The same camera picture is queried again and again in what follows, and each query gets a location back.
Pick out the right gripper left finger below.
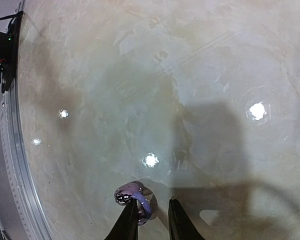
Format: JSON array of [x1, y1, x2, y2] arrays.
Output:
[[106, 199, 139, 240]]

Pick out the aluminium front rail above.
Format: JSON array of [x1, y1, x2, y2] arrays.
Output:
[[0, 86, 52, 240]]

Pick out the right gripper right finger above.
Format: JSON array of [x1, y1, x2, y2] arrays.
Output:
[[168, 199, 203, 240]]

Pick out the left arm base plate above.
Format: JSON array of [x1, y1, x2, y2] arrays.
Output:
[[0, 10, 24, 93]]

